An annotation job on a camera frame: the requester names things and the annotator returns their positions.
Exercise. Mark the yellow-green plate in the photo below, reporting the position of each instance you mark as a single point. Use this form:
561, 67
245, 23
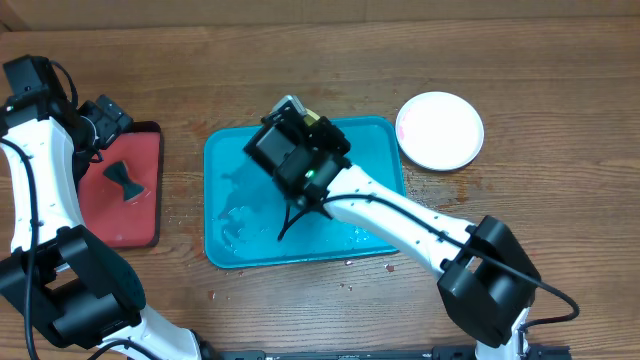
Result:
312, 119

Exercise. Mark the white plate with red smear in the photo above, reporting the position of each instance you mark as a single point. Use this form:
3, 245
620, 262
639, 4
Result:
439, 131

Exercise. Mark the red tray with dark rim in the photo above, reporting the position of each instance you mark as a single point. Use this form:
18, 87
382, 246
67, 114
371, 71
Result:
119, 223

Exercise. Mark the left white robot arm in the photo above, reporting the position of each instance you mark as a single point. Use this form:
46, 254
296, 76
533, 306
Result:
68, 285

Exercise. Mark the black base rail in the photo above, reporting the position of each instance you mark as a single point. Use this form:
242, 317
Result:
458, 352

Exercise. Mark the teal plastic tray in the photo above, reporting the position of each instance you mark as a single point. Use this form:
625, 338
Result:
244, 213

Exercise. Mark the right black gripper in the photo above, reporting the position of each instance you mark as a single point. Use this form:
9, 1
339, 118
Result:
333, 134

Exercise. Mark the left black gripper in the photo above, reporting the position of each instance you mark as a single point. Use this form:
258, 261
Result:
112, 126

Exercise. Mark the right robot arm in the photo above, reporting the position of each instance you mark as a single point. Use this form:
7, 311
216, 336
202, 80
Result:
484, 277

